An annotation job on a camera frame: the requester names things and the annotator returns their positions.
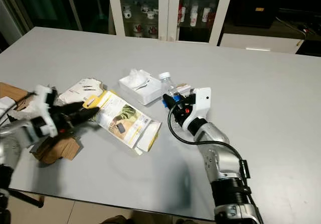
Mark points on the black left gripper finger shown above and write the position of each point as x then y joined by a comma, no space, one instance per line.
86,114
75,106

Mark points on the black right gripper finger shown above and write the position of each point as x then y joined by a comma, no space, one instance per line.
168,103
178,98

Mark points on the yellow printed plastic package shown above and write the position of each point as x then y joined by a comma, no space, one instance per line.
128,119

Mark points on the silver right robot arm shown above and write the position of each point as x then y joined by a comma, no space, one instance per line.
225,163

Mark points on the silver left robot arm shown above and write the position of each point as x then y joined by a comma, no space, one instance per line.
15,148

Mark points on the small white brown wrapper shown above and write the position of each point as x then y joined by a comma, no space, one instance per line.
184,88

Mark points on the white printed paper bag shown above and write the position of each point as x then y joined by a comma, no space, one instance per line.
83,87

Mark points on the white square takeaway box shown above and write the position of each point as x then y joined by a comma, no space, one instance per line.
148,93

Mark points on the brown torn cardboard piece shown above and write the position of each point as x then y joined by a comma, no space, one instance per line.
57,149

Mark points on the crumpled white tissue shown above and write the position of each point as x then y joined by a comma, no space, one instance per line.
136,77

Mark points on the white paper sheet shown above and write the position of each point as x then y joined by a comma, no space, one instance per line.
6,108

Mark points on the brown flat cardboard sheet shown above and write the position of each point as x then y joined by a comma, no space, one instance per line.
12,89

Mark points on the white glass door cabinet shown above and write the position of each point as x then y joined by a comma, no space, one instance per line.
168,7

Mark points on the white low counter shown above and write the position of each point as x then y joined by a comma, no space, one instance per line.
256,43

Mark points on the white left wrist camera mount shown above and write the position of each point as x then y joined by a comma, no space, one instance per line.
45,108

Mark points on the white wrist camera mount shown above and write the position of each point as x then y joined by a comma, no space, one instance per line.
203,102
45,108

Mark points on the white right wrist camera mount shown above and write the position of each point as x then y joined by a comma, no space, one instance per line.
203,102

